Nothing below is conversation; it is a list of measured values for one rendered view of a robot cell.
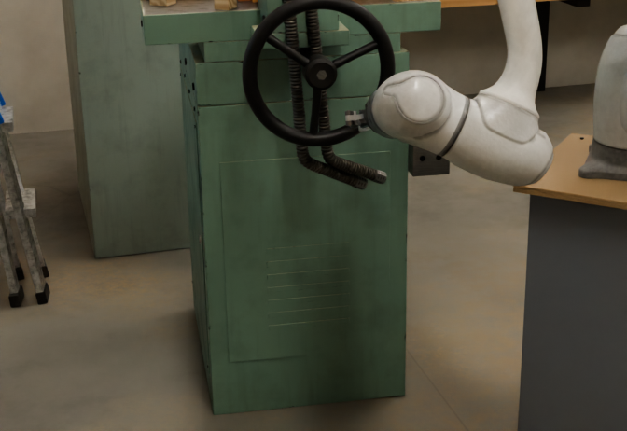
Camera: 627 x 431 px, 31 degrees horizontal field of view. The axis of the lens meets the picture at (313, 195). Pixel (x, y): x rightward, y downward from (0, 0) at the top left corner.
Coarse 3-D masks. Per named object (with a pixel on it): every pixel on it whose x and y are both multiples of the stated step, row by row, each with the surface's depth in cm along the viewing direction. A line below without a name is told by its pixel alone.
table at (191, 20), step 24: (144, 0) 232; (192, 0) 231; (360, 0) 228; (384, 0) 228; (432, 0) 227; (144, 24) 217; (168, 24) 218; (192, 24) 219; (216, 24) 220; (240, 24) 221; (360, 24) 225; (384, 24) 226; (408, 24) 227; (432, 24) 227; (264, 48) 213
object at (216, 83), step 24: (192, 48) 235; (192, 72) 230; (216, 72) 223; (240, 72) 224; (264, 72) 225; (288, 72) 225; (360, 72) 228; (216, 96) 225; (240, 96) 225; (264, 96) 226; (288, 96) 227; (312, 96) 228; (336, 96) 229
